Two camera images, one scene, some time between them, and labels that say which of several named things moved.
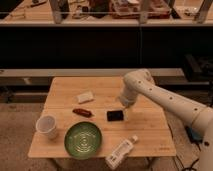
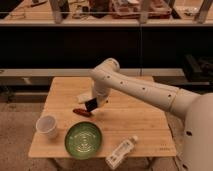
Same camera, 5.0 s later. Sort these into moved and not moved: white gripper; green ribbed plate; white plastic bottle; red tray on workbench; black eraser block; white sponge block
Moved: black eraser block; white gripper
Not moved: red tray on workbench; white sponge block; green ribbed plate; white plastic bottle
